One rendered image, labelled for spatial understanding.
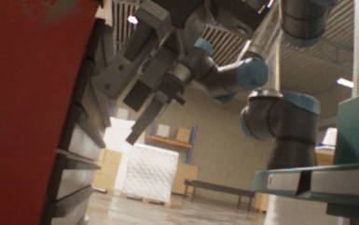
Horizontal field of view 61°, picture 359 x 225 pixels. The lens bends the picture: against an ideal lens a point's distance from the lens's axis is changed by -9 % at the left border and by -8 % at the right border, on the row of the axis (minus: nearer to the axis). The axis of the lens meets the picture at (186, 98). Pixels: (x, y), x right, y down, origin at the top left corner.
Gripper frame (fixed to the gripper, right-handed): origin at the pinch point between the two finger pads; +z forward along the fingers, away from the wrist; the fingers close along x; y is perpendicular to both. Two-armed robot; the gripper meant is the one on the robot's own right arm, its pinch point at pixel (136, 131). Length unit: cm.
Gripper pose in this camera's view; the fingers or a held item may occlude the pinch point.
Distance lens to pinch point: 81.9
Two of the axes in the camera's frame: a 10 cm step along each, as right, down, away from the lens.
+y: 8.0, 6.0, 0.3
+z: -5.3, 7.4, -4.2
